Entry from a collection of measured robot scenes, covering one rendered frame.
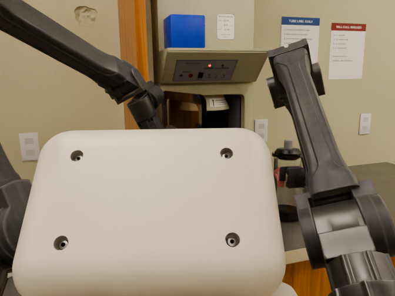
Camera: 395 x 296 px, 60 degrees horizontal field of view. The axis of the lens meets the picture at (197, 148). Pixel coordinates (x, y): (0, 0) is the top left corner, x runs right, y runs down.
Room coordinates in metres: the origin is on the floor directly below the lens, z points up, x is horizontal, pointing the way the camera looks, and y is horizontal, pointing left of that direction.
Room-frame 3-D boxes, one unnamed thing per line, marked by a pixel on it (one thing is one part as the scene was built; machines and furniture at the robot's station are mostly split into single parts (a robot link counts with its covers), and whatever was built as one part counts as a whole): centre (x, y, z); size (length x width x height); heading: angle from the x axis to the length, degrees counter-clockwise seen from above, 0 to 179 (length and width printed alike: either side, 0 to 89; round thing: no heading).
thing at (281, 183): (1.10, -0.29, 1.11); 0.09 x 0.07 x 0.07; 16
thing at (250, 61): (1.09, -0.06, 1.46); 0.32 x 0.12 x 0.10; 107
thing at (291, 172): (1.04, -0.34, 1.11); 0.10 x 0.07 x 0.07; 106
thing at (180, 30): (1.06, 0.04, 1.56); 0.10 x 0.10 x 0.09; 17
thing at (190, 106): (0.94, 0.04, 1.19); 0.30 x 0.01 x 0.40; 22
